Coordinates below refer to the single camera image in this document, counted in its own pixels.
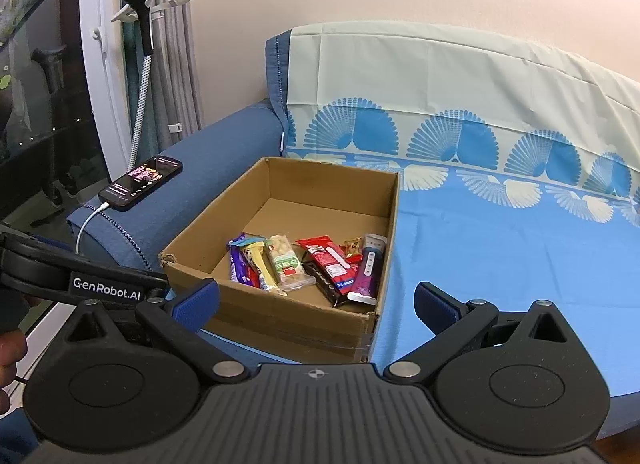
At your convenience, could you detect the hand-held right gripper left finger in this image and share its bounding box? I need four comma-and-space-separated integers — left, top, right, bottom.
55, 278, 252, 386

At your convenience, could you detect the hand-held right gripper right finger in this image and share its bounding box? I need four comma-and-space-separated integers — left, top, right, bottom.
382, 281, 581, 386

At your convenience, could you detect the purple snack packet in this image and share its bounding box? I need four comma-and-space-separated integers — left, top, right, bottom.
227, 233, 261, 287

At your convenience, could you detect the silver and purple stick packet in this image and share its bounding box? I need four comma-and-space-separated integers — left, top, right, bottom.
346, 233, 388, 306

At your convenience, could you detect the gold snack bar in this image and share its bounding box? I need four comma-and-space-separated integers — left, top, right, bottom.
245, 243, 281, 292

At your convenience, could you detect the peanut bar with green label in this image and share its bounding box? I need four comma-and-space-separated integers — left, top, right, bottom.
264, 234, 317, 293

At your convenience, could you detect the black cookie packet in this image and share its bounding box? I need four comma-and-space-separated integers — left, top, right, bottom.
301, 260, 361, 309

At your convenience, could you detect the red and white biscuit packet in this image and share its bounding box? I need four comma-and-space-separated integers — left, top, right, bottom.
295, 235, 363, 295

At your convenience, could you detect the cardboard box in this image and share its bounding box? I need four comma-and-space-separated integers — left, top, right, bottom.
159, 156, 401, 365

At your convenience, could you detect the person's left hand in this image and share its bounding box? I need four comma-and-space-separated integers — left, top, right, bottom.
0, 331, 28, 415

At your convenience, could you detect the blue fan-print sheet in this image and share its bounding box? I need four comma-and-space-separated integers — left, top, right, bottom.
282, 20, 640, 397

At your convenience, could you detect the black smartphone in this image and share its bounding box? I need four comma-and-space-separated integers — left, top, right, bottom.
98, 156, 183, 207

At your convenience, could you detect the blue fabric sofa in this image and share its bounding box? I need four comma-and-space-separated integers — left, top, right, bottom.
66, 29, 640, 440

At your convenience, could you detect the grey curtain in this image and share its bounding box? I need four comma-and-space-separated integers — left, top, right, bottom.
150, 0, 203, 157

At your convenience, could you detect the white charging cable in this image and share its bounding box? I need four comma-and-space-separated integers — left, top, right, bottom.
76, 201, 110, 255

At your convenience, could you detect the white window frame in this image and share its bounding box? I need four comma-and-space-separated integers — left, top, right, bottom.
80, 0, 133, 180

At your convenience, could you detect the garment steamer with braided hose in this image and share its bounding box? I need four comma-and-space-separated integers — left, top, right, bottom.
115, 0, 153, 172

